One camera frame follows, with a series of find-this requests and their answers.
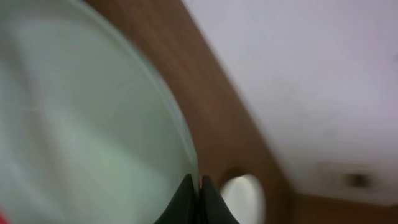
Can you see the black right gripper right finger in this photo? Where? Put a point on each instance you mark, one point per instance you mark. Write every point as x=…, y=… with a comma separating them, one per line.
x=213, y=209

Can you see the mint green plate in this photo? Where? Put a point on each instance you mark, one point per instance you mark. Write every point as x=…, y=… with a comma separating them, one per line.
x=90, y=131

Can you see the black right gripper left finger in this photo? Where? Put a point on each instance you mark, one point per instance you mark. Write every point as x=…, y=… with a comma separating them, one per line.
x=182, y=207

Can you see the cream white plate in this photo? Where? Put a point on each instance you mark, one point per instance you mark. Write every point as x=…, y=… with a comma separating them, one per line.
x=245, y=199

